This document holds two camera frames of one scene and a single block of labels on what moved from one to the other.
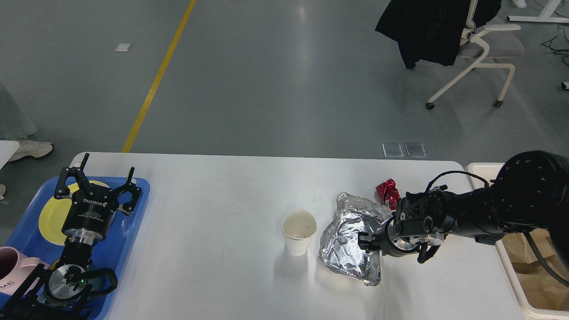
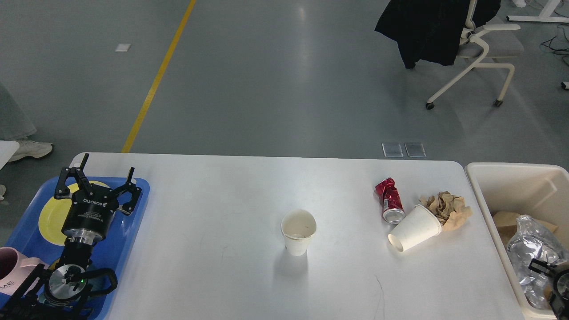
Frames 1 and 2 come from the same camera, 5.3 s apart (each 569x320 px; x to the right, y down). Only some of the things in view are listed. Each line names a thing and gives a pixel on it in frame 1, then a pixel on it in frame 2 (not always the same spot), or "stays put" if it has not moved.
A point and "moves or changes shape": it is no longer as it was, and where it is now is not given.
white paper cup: (298, 226) stays put
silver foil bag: (339, 249) → (530, 241)
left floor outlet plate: (392, 150) stays put
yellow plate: (53, 215) stays put
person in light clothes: (15, 126) stays put
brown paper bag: (541, 290) moves or changes shape
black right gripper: (393, 245) → (558, 294)
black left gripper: (89, 216) stays put
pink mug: (15, 268) stays put
